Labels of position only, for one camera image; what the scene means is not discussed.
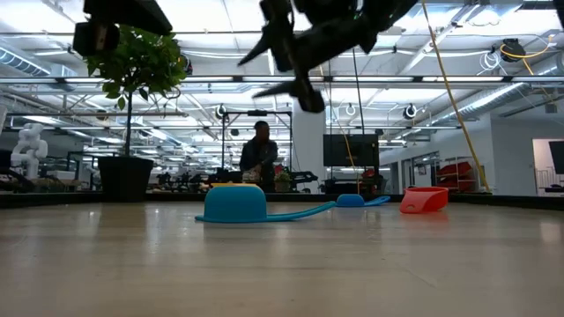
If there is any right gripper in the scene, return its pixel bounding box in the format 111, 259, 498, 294
236, 0, 379, 114

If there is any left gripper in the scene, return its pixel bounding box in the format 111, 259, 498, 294
72, 20, 121, 57

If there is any teal measuring cup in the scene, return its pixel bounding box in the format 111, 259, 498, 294
194, 183, 338, 225

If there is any red measuring cup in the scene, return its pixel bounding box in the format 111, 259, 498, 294
399, 186, 450, 215

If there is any small blue measuring cup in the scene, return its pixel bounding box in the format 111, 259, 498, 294
335, 193, 392, 209

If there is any green leafy plant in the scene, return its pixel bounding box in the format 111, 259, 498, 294
85, 24, 189, 156

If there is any person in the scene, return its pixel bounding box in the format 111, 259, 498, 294
239, 120, 280, 193

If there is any black monitor screen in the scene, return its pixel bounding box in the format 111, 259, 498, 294
323, 133, 381, 168

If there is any small flowering plant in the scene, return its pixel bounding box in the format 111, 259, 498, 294
273, 169, 293, 194

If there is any black plant pot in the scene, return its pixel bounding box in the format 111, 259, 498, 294
97, 155, 155, 203

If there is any red storage shelf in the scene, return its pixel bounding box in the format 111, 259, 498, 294
434, 160, 476, 191

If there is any black hanging cable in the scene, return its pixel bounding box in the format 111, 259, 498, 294
351, 48, 365, 136

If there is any black metal rig frame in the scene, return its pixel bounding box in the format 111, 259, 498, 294
0, 190, 564, 209

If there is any yellow power cable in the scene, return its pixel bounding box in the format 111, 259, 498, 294
419, 0, 491, 191

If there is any black reel with yellow cord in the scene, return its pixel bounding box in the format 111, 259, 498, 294
500, 37, 528, 63

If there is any black wall screen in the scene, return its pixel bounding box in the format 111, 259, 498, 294
548, 140, 564, 175

